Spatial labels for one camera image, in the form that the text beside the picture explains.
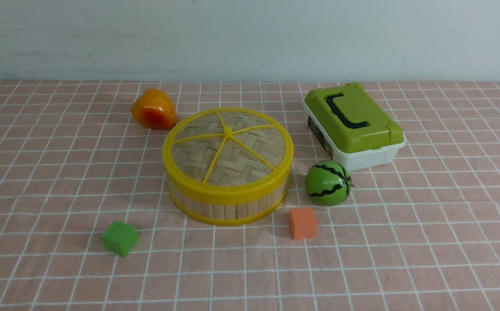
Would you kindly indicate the green toy watermelon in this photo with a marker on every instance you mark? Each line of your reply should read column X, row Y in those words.
column 328, row 183

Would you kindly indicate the orange toy pear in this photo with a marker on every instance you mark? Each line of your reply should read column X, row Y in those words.
column 154, row 109

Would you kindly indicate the green foam cube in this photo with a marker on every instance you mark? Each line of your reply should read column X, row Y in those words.
column 119, row 238

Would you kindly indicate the yellow woven bamboo steamer lid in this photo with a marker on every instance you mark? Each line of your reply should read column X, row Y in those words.
column 228, row 156

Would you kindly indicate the bamboo steamer basket yellow rim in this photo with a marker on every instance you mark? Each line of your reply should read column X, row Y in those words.
column 242, row 213

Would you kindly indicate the orange foam cube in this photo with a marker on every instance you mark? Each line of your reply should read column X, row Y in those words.
column 302, row 223

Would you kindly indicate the pink checkered tablecloth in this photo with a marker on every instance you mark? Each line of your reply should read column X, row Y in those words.
column 419, row 234

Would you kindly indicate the green and white lunch box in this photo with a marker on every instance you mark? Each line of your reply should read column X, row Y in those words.
column 351, row 127

